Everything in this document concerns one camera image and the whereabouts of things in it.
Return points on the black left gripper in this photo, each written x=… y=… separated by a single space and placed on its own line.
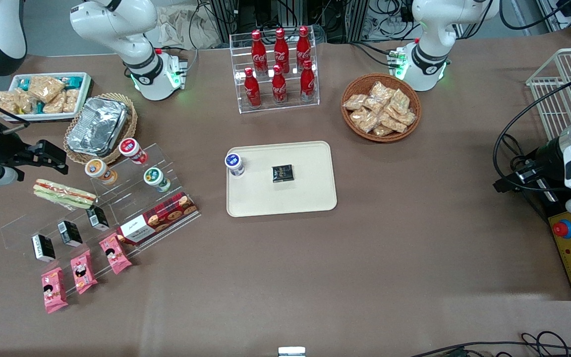
x=546 y=157

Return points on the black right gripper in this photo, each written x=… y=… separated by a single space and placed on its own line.
x=2 y=147

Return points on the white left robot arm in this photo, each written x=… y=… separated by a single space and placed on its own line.
x=434 y=29

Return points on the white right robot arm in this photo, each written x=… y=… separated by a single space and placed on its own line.
x=112 y=25

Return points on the wrapped sandwich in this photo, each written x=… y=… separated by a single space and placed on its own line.
x=65 y=194

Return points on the white rectangular snack tray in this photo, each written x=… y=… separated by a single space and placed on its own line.
x=85 y=94

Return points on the beige plastic serving tray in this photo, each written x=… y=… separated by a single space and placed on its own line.
x=295 y=198

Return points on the clear bag rice cracker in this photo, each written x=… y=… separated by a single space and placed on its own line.
x=28 y=103
x=8 y=101
x=55 y=105
x=71 y=100
x=46 y=88

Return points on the orange lid yogurt cup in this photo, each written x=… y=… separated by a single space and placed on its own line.
x=100 y=171

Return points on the silver foil container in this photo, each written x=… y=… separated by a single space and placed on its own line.
x=97 y=126

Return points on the teal snack packet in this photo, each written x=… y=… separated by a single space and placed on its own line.
x=24 y=84
x=73 y=81

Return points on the small black chocolate box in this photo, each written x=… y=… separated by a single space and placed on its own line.
x=70 y=233
x=43 y=247
x=282 y=173
x=97 y=217

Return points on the red lid yogurt cup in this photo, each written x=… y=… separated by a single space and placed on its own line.
x=133 y=150

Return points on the clear acrylic stepped stand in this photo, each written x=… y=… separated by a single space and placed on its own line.
x=127 y=196

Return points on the oval light wicker basket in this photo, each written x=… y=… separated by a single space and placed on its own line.
x=129 y=119

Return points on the green lid yogurt cup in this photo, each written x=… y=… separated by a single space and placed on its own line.
x=156 y=179

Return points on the pink snack packet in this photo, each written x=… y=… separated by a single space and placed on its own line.
x=53 y=289
x=83 y=271
x=115 y=253

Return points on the clear bag rice snack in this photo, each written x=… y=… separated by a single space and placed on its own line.
x=380 y=90
x=373 y=105
x=392 y=123
x=406 y=118
x=399 y=100
x=382 y=131
x=365 y=120
x=355 y=102

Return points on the red plaid cookie box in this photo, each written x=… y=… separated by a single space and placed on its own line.
x=159 y=218

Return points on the round brown wicker basket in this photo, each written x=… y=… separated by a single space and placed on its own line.
x=350 y=84

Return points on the crumpled brown paper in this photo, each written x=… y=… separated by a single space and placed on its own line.
x=186 y=27

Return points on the blue lid yogurt cup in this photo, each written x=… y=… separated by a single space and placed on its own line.
x=234 y=164

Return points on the red cola bottle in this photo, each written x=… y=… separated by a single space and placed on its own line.
x=304 y=45
x=281 y=47
x=308 y=83
x=258 y=49
x=252 y=90
x=279 y=87

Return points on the clear acrylic bottle rack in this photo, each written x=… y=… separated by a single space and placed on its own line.
x=240 y=52

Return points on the small white device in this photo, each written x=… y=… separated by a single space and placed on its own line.
x=291 y=352

